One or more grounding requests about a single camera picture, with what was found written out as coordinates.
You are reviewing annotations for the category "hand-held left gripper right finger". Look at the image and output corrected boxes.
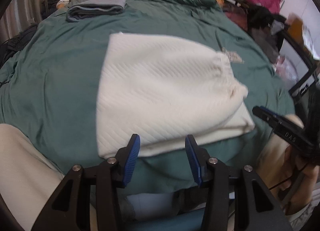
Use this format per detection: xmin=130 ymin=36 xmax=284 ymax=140
xmin=184 ymin=134 xmax=294 ymax=231

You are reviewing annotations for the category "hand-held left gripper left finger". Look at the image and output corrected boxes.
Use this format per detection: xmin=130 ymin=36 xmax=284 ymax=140
xmin=31 ymin=133 xmax=141 ymax=231

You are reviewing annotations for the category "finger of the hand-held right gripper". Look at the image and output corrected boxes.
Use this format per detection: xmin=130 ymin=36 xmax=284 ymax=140
xmin=252 ymin=106 xmax=304 ymax=131

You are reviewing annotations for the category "cream textured blanket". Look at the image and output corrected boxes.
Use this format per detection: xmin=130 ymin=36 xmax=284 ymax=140
xmin=96 ymin=32 xmax=255 ymax=158

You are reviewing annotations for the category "person's right hand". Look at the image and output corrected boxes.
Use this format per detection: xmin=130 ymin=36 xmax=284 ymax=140
xmin=282 ymin=146 xmax=320 ymax=191

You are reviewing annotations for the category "black metal rack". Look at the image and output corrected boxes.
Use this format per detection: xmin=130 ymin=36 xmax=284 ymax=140
xmin=280 ymin=28 xmax=320 ymax=96

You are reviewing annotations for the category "white plastic bag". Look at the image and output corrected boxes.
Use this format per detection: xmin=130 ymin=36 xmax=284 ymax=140
xmin=276 ymin=56 xmax=298 ymax=81

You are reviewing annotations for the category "white duvet label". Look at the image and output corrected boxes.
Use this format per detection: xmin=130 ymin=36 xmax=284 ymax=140
xmin=221 ymin=47 xmax=244 ymax=64

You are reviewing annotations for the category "black clothes pile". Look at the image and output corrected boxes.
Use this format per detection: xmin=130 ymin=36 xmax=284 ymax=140
xmin=247 ymin=6 xmax=285 ymax=36

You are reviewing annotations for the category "green duvet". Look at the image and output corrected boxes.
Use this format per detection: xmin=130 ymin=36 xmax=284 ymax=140
xmin=0 ymin=0 xmax=297 ymax=196

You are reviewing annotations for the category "grey folded cloth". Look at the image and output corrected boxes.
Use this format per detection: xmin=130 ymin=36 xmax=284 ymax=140
xmin=66 ymin=0 xmax=127 ymax=22

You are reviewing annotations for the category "black clothes heap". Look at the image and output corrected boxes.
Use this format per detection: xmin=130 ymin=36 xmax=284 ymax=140
xmin=0 ymin=24 xmax=38 ymax=66

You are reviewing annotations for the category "beige curtain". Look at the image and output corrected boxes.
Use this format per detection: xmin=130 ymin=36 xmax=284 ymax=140
xmin=0 ymin=0 xmax=50 ymax=41

